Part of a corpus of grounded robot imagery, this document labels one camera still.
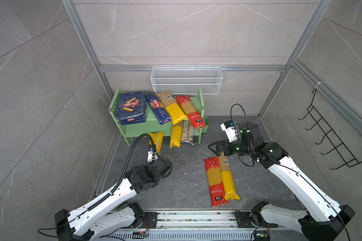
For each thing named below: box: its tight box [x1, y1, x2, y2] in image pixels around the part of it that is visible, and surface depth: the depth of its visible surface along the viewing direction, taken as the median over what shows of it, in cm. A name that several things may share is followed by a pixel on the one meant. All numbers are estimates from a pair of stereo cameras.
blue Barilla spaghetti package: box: [144, 91, 172, 126], surface depth 84 cm
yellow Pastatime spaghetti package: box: [147, 131, 165, 156], surface depth 85 cm
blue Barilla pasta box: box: [116, 90, 147, 126], surface depth 81 cm
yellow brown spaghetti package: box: [156, 90, 189, 125], surface depth 85 cm
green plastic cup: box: [201, 115, 210, 134], surface depth 106 cm
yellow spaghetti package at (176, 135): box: [169, 125, 183, 149], surface depth 91 cm
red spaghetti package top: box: [174, 95, 207, 130], surface depth 83 cm
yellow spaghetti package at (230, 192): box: [217, 152, 240, 201], surface depth 85 cm
